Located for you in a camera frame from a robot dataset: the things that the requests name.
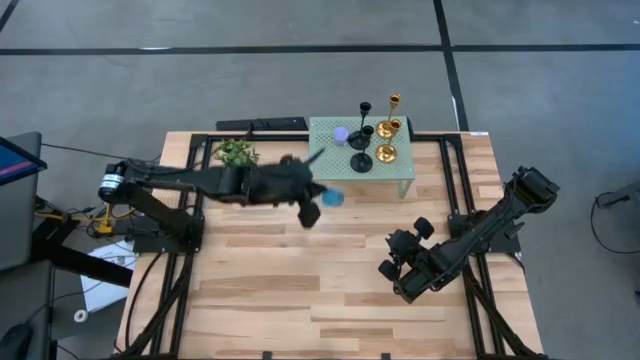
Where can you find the grey desk top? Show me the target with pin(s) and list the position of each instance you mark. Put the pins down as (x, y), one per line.
(17, 225)

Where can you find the black desk stand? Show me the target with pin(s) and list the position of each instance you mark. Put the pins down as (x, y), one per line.
(90, 267)

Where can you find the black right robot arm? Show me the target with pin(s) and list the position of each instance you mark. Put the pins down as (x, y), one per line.
(532, 186)

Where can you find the blue candle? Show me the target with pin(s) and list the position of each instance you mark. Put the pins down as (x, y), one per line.
(334, 198)

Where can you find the white paper sheet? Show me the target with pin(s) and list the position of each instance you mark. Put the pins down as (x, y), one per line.
(102, 295)

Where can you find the mint green perforated shelf riser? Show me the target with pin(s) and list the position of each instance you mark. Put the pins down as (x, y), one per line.
(395, 170)

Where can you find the black power strip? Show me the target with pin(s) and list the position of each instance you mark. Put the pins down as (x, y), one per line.
(260, 124)

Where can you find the black aluminium table frame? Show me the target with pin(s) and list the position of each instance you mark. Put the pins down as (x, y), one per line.
(197, 145)

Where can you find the white label sticker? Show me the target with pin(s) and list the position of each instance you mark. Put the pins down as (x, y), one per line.
(478, 133)

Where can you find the white tape roll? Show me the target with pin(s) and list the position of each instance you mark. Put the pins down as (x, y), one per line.
(76, 316)

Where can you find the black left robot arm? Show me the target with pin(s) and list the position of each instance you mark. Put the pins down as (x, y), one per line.
(200, 179)

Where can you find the black computer mouse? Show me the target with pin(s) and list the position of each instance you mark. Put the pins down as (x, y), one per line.
(15, 342)

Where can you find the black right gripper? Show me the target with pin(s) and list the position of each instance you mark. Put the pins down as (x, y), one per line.
(425, 265)

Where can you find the black candlestick holder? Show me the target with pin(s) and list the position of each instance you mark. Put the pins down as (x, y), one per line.
(361, 163)
(356, 141)

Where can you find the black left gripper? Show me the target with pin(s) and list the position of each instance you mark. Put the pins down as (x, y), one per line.
(275, 182)

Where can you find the gold candlestick holder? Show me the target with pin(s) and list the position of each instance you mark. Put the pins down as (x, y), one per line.
(386, 154)
(383, 131)

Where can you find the monitor with blue screen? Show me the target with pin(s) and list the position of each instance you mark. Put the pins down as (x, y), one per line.
(17, 162)

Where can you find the green plant in white pot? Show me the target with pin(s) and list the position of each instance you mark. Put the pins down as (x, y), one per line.
(235, 152)

